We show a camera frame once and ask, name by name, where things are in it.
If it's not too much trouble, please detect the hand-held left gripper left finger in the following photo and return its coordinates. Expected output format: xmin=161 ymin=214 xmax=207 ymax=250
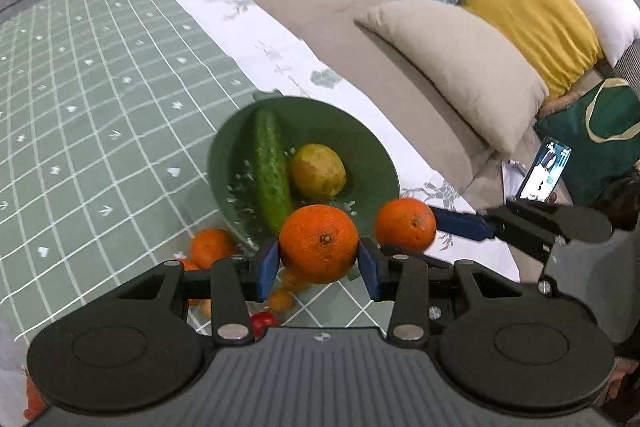
xmin=116 ymin=239 xmax=280 ymax=349

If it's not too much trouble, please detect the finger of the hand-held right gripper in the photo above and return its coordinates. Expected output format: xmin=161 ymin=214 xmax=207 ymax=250
xmin=431 ymin=199 xmax=614 ymax=245
xmin=381 ymin=244 xmax=454 ymax=269

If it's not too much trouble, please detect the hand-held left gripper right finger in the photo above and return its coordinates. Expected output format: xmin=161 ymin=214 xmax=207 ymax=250
xmin=357 ymin=237 xmax=525 ymax=346

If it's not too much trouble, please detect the small kumquat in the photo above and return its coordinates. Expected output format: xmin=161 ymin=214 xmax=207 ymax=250
xmin=268 ymin=288 xmax=294 ymax=312

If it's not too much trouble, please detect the small red apple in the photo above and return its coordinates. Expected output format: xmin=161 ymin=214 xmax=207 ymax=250
xmin=250 ymin=312 xmax=279 ymax=339

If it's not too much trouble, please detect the large orange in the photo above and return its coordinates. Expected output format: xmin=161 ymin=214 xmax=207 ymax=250
xmin=279 ymin=204 xmax=361 ymax=285

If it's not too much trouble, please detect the green bowl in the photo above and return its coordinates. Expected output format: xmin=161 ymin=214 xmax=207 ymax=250
xmin=207 ymin=96 xmax=400 ymax=254

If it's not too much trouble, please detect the dark cloth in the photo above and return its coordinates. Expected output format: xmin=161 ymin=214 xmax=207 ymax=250
xmin=592 ymin=174 xmax=640 ymax=233

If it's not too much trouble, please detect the smartphone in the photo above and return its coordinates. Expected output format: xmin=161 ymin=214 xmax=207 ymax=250
xmin=515 ymin=137 xmax=572 ymax=202

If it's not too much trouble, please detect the green cucumber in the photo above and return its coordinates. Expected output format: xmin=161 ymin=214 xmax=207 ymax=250
xmin=254 ymin=107 xmax=295 ymax=235

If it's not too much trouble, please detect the yellow green pear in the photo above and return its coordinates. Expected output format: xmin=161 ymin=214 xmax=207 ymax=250
xmin=289 ymin=143 xmax=347 ymax=198

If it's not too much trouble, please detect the green tote bag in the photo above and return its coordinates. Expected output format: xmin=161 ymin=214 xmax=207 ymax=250
xmin=534 ymin=78 xmax=640 ymax=208

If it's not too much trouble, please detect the beige pillow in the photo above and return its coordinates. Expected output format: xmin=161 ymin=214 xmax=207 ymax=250
xmin=354 ymin=0 xmax=550 ymax=156

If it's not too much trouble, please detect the brown plush cloth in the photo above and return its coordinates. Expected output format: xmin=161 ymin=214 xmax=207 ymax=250
xmin=537 ymin=89 xmax=588 ymax=118

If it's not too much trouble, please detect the grey striped cushion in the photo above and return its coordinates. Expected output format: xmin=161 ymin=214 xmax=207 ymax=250
xmin=597 ymin=38 xmax=640 ymax=100

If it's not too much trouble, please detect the yellow pillow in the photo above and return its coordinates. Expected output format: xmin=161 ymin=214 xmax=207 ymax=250
xmin=460 ymin=0 xmax=606 ymax=105

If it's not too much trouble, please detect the green grid tablecloth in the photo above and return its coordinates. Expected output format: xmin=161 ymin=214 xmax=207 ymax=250
xmin=0 ymin=0 xmax=396 ymax=348

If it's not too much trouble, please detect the beige sofa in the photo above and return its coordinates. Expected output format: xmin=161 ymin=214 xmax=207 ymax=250
xmin=202 ymin=0 xmax=640 ymax=218

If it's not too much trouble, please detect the white leaf print cloth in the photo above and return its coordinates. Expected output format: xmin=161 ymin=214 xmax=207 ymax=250
xmin=145 ymin=0 xmax=522 ymax=283

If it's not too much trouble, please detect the white pillow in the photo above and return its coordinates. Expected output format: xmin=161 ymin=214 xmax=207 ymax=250
xmin=557 ymin=0 xmax=640 ymax=68

